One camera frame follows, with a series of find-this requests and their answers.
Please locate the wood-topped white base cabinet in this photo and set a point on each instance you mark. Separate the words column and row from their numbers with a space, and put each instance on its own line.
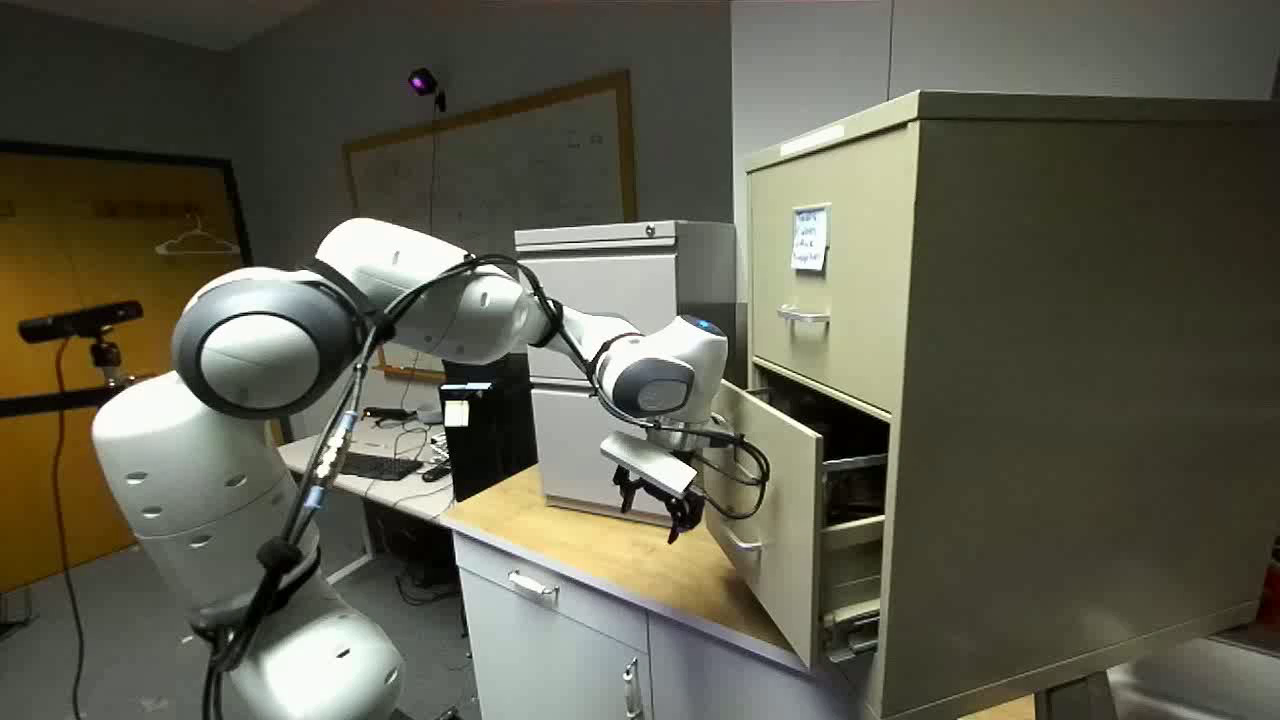
column 603, row 602

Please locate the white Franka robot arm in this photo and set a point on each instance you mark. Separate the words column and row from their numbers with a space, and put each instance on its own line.
column 252, row 346

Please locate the black stereo camera on tripod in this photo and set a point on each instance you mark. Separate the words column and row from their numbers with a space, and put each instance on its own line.
column 80, row 321

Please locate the white clothes hanger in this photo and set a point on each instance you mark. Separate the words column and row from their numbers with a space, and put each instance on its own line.
column 196, row 243

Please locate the beige top file drawer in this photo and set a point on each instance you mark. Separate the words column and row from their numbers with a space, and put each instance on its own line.
column 828, row 266

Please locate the white paper drawer label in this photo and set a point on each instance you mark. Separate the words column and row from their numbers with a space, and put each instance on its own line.
column 809, row 238

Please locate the black keyboard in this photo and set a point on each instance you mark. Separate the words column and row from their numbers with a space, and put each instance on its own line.
column 382, row 464

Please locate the yellow door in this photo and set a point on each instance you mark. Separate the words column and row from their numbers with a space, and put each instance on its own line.
column 94, row 362

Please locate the grey small file cabinet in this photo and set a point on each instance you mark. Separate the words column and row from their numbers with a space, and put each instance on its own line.
column 603, row 362

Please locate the beige file drawer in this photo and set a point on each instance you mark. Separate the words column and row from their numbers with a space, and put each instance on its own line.
column 780, row 514
column 828, row 266

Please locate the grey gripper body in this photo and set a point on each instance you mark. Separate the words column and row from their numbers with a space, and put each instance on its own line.
column 648, row 462

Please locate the beige bottom file drawer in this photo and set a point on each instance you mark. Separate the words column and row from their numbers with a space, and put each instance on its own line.
column 780, row 514

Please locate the white desk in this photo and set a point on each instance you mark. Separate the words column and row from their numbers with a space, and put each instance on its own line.
column 382, row 475

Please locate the purple-lit ceiling camera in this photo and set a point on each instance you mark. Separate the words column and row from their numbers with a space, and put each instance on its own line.
column 425, row 85

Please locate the beige metal file cabinet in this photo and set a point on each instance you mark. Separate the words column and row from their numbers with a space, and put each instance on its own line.
column 1066, row 400

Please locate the wood-framed whiteboard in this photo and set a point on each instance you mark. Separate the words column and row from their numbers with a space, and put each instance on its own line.
column 513, row 165

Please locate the black computer tower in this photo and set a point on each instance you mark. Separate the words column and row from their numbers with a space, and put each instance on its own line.
column 486, row 428

